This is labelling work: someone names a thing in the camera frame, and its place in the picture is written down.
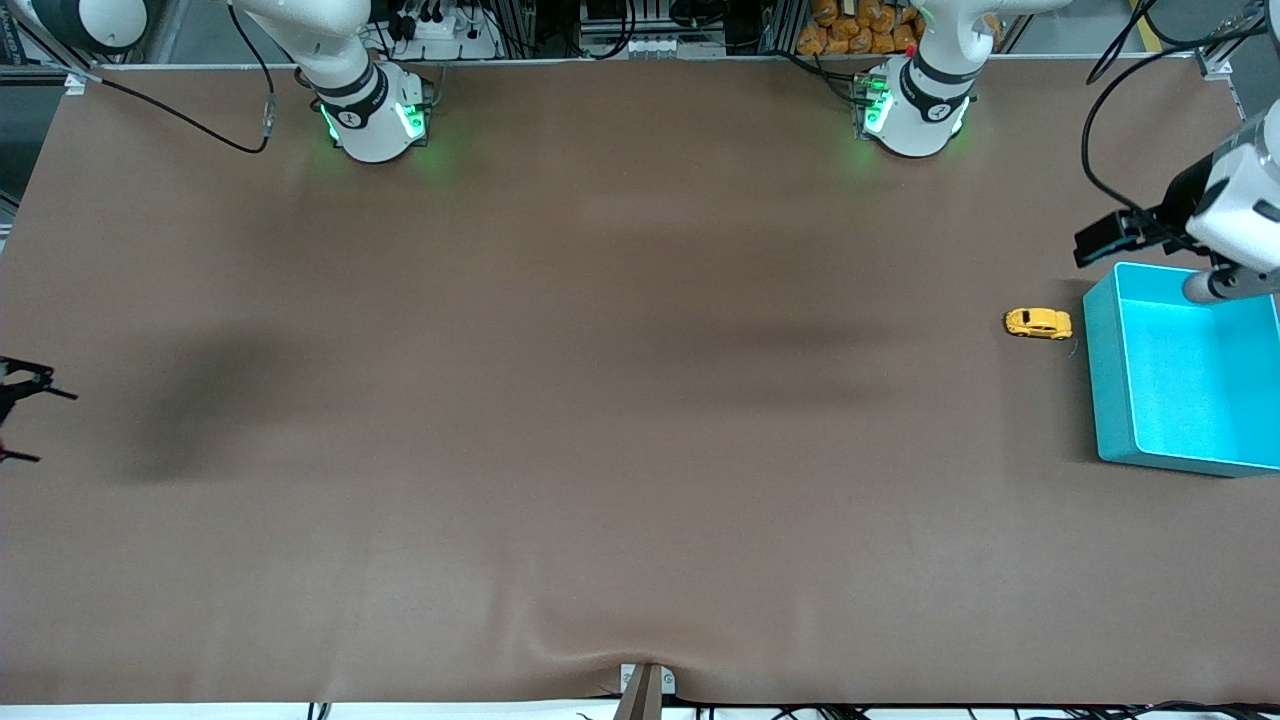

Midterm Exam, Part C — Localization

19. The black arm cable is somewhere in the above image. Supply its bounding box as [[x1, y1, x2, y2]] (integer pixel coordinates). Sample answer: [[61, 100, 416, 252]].
[[75, 0, 278, 155], [1081, 0, 1269, 249]]

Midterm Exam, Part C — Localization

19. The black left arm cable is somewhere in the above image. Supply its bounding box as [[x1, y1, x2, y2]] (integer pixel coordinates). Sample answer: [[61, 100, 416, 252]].
[[1081, 0, 1269, 249]]

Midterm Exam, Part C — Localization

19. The yellow beetle toy car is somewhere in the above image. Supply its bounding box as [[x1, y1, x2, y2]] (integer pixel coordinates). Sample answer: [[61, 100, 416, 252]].
[[1004, 307, 1073, 341]]

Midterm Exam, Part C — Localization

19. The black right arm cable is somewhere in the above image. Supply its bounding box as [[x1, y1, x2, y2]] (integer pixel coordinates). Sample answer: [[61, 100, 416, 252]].
[[75, 0, 278, 155]]

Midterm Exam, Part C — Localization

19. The aluminium frame profile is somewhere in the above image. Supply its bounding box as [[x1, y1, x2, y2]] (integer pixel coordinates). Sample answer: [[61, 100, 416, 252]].
[[1195, 0, 1280, 81]]

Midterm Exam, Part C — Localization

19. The teal plastic box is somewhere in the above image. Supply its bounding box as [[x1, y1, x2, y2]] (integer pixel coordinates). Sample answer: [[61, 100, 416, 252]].
[[1083, 262, 1280, 478]]

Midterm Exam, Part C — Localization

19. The white power strip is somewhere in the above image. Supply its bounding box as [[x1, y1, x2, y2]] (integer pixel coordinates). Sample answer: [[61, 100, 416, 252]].
[[385, 0, 501, 59]]

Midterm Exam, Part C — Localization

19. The metal table edge bracket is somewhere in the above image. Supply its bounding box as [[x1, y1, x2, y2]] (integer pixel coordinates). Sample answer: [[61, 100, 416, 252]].
[[620, 663, 676, 720]]

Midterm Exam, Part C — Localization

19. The brown table mat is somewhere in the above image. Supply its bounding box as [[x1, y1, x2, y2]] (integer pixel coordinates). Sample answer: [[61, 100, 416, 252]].
[[0, 55, 1280, 706]]

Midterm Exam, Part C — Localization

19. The grey electronics rack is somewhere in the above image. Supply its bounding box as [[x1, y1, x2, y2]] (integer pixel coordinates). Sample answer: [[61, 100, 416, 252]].
[[580, 0, 731, 59]]

